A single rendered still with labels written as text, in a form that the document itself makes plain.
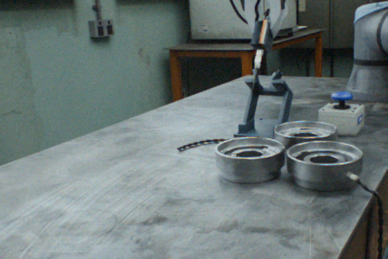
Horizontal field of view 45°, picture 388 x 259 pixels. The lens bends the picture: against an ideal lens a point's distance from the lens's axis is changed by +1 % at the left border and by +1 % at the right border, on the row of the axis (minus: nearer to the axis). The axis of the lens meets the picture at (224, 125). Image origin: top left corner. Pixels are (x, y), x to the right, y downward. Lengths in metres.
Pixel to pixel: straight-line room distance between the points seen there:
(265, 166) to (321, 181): 0.08
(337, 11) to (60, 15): 2.79
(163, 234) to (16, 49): 1.86
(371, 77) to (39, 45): 1.67
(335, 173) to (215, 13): 2.54
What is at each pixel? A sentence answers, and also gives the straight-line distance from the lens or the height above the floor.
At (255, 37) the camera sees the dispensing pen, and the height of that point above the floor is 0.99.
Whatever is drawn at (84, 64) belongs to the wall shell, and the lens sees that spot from 2.61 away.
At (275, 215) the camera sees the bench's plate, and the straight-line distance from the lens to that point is 0.58.
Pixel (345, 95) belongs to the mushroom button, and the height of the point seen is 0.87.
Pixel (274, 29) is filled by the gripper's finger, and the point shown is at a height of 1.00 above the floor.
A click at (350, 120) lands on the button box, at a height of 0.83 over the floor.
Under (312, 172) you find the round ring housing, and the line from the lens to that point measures 0.63.
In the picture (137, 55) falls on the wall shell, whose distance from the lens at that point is 2.94.
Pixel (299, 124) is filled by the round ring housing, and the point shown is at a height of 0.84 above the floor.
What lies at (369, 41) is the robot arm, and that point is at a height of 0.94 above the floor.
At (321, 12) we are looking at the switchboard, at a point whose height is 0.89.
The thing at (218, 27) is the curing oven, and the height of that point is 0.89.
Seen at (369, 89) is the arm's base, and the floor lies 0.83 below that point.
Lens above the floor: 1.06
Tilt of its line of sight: 15 degrees down
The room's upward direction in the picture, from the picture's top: 3 degrees counter-clockwise
